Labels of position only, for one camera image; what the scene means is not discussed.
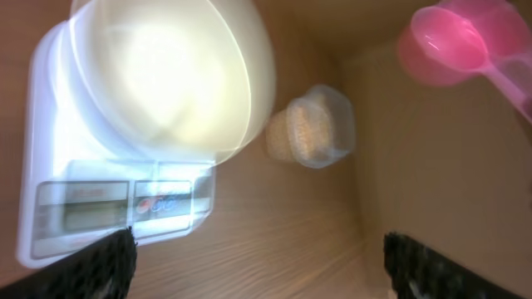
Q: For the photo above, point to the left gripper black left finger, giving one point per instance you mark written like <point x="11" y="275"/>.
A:
<point x="104" y="269"/>

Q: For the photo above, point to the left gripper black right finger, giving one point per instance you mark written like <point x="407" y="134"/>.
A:
<point x="419" y="272"/>

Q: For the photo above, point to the pink plastic measuring scoop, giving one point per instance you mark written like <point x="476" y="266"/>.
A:
<point x="452" y="41"/>

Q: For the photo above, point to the white digital kitchen scale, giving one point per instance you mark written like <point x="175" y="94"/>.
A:
<point x="80" y="182"/>

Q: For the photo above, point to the white bowl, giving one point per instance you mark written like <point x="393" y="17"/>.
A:
<point x="175" y="80"/>

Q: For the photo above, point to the clear plastic container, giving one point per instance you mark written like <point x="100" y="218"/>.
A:
<point x="343" y="125"/>

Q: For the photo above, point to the soybeans in container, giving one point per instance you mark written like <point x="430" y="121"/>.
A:
<point x="302" y="132"/>

